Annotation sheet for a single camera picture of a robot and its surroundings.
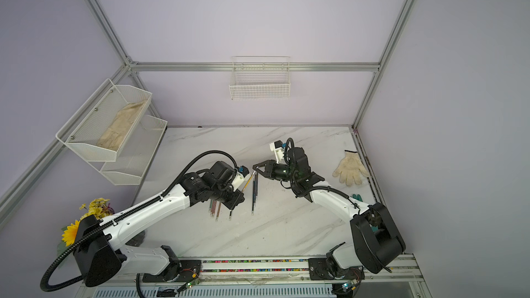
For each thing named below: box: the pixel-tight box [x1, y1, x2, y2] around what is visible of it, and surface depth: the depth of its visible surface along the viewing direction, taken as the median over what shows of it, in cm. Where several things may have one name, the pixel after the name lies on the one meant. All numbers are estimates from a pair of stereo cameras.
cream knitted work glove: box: [332, 150, 370, 187], surface depth 103 cm
